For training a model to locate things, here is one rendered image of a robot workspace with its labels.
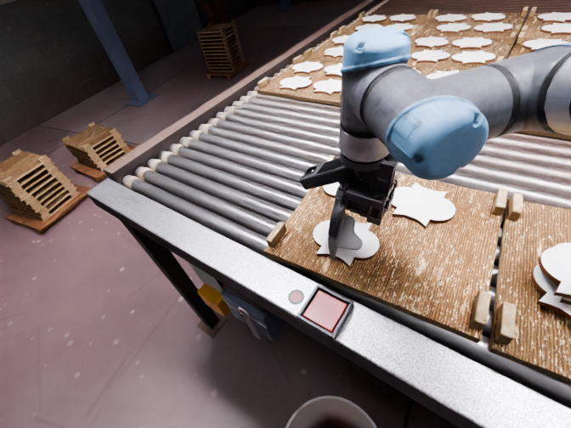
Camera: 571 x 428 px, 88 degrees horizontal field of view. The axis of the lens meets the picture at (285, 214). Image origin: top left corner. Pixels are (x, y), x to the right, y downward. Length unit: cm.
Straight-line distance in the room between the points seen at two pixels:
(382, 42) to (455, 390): 47
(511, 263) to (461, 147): 39
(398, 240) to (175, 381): 130
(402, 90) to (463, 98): 5
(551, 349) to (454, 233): 23
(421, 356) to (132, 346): 155
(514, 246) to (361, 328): 33
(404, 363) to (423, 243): 23
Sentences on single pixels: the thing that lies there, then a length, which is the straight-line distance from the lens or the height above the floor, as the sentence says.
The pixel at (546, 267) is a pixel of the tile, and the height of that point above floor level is 99.
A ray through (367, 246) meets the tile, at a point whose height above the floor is 95.
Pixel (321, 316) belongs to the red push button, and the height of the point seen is 93.
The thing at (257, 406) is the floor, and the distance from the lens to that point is 150.
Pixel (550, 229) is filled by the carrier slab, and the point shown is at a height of 94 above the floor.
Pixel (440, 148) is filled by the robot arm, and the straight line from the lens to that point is 29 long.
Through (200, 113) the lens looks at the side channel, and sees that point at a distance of 126.
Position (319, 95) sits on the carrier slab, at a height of 94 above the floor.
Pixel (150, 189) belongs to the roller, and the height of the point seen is 92.
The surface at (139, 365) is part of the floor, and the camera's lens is 179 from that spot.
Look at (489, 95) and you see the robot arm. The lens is 34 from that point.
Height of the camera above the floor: 143
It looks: 45 degrees down
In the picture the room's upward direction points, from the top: 13 degrees counter-clockwise
